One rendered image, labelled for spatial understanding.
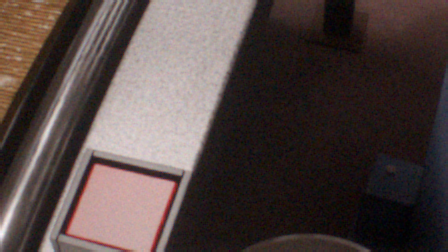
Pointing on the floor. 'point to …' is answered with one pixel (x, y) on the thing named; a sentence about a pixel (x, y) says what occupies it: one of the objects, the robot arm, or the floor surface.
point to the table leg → (338, 25)
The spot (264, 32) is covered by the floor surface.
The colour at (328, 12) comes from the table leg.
